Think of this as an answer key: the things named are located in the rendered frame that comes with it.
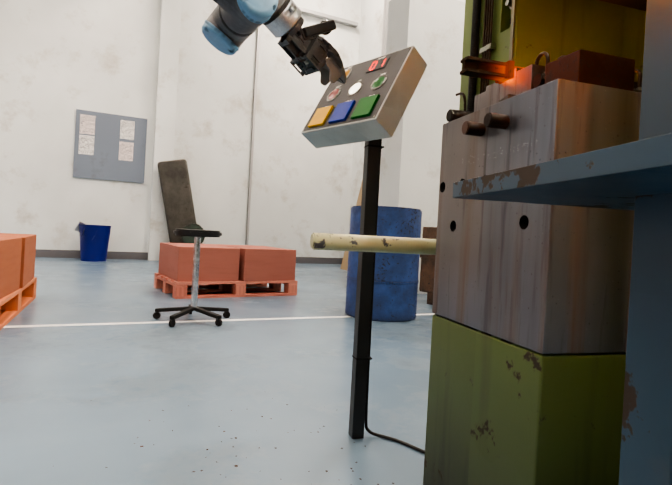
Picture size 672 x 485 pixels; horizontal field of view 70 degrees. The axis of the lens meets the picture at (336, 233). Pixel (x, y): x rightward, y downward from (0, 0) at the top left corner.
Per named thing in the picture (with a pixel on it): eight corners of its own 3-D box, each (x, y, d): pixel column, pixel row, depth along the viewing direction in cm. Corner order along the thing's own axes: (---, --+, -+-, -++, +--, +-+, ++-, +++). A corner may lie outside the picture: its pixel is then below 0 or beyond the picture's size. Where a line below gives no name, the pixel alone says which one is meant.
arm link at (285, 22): (275, 4, 122) (298, -9, 115) (288, 19, 125) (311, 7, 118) (258, 29, 119) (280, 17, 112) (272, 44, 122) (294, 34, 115)
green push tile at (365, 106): (368, 113, 134) (378, 93, 136) (349, 117, 140) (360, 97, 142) (372, 118, 135) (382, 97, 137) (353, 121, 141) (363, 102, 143)
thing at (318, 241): (313, 251, 125) (314, 231, 125) (308, 250, 130) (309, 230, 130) (464, 258, 137) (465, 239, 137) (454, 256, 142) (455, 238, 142)
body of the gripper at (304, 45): (303, 79, 128) (271, 44, 121) (317, 55, 131) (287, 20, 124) (322, 72, 123) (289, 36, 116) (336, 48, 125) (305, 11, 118)
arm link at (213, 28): (206, 18, 101) (238, -24, 104) (192, 35, 111) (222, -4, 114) (242, 50, 105) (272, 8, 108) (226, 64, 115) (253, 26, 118)
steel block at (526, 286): (542, 354, 78) (558, 77, 78) (431, 312, 114) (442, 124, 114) (786, 349, 93) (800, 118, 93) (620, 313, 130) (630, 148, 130)
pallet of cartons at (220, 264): (165, 299, 404) (168, 246, 404) (152, 285, 484) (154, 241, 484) (301, 297, 461) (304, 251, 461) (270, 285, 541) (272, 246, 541)
